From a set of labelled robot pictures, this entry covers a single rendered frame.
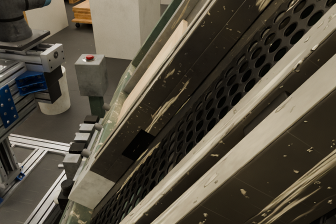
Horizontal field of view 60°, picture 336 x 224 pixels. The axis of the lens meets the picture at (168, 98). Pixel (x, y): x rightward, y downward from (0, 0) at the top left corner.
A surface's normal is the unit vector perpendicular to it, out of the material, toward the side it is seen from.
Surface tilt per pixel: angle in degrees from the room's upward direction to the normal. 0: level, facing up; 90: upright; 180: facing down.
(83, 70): 90
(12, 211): 0
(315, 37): 56
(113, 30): 90
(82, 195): 90
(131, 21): 90
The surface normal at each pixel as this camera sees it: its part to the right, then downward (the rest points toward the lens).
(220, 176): -0.83, -0.50
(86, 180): -0.07, 0.53
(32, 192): 0.00, -0.85
